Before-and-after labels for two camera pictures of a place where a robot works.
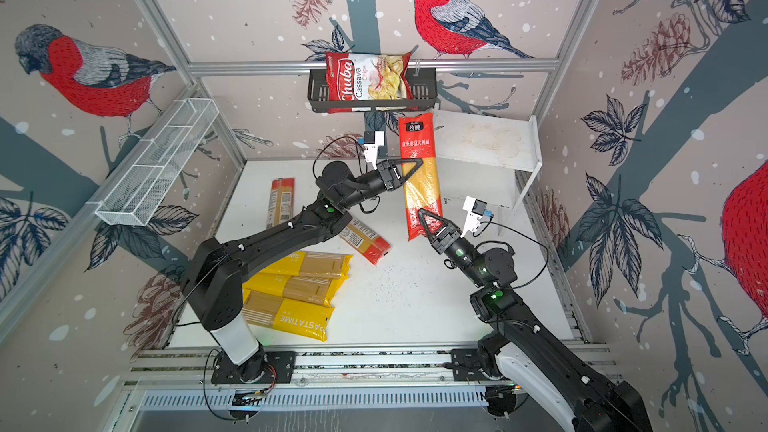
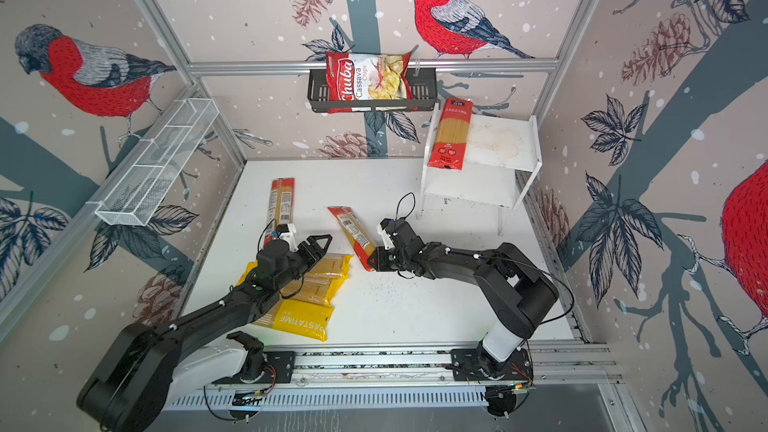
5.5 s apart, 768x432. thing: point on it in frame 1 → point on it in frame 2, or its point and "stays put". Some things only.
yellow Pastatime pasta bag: x=296 y=317 stays put
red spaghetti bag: x=281 y=201 stays put
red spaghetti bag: x=421 y=191 → x=453 y=134
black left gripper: x=386 y=176 → x=318 y=250
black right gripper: x=448 y=242 → x=375 y=258
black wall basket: x=424 y=84 stays put
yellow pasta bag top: x=313 y=264 stays put
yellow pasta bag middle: x=315 y=290 stays put
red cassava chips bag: x=365 y=77 stays put
